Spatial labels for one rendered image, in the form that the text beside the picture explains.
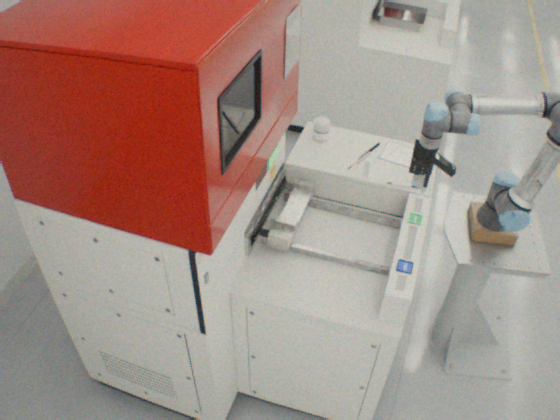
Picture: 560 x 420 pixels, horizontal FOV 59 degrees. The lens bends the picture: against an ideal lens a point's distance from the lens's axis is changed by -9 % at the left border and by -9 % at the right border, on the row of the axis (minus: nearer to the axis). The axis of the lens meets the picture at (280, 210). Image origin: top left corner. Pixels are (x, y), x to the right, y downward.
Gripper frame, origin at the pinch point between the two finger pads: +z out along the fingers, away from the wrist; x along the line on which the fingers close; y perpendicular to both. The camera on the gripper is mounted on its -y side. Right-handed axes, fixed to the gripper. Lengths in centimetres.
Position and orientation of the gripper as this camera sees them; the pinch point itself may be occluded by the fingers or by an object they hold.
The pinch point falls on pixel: (424, 190)
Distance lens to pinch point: 200.9
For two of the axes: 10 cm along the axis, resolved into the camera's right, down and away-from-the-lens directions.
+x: -3.2, 6.3, -7.1
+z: -0.2, 7.4, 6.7
